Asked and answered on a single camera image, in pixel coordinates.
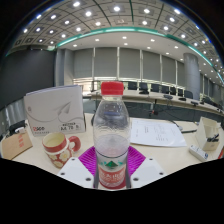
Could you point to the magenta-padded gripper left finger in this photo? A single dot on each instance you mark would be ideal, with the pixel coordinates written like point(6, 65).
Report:
point(76, 172)

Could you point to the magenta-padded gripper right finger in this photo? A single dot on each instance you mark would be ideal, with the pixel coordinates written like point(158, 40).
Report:
point(146, 172)

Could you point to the clear red-capped water bottle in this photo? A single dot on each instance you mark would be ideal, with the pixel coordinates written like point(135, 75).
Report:
point(111, 146)

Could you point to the red floral ceramic mug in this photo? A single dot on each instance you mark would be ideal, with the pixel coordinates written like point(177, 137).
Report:
point(56, 148)

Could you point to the white printed paper sheet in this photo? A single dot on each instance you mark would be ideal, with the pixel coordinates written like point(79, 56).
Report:
point(156, 133)

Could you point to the white power strip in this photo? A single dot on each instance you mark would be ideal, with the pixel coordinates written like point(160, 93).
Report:
point(198, 153)

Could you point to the brown paper envelope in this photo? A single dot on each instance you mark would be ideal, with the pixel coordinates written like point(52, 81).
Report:
point(15, 145)

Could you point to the white paper ream box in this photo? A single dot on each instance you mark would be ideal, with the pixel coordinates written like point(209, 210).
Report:
point(50, 108)

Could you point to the beige open cardboard box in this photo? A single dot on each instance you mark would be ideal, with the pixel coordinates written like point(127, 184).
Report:
point(204, 128)

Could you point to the small black device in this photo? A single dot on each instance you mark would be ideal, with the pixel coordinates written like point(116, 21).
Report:
point(16, 126)

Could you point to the row of black chairs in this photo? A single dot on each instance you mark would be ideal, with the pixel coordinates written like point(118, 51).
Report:
point(155, 87)

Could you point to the round ceiling lights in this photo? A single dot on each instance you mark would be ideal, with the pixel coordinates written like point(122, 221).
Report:
point(116, 8)

